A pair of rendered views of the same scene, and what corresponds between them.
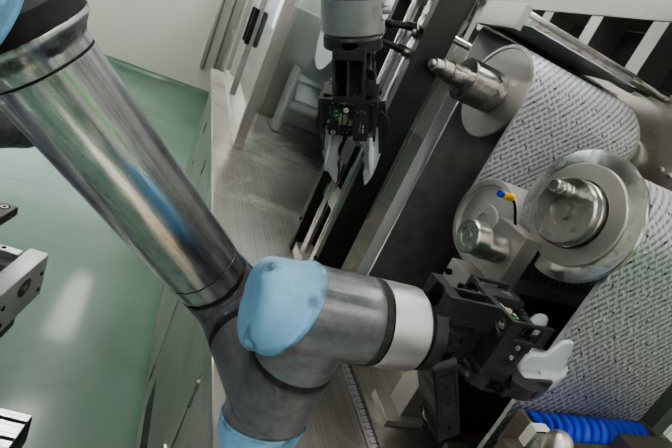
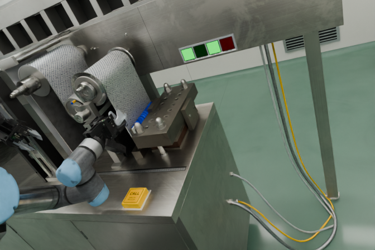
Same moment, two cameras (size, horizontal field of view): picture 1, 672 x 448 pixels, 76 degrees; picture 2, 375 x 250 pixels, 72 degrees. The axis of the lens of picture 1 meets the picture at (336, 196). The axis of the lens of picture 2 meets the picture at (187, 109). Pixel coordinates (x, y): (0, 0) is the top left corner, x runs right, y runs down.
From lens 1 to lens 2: 0.54 m
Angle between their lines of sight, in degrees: 36
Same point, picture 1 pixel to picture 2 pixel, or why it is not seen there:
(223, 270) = (51, 190)
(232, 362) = (78, 195)
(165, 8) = not seen: outside the picture
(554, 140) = (63, 74)
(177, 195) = (23, 190)
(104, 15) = not seen: outside the picture
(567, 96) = (51, 63)
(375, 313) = (84, 151)
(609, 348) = (126, 100)
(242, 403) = (89, 193)
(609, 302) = (114, 95)
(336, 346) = (86, 163)
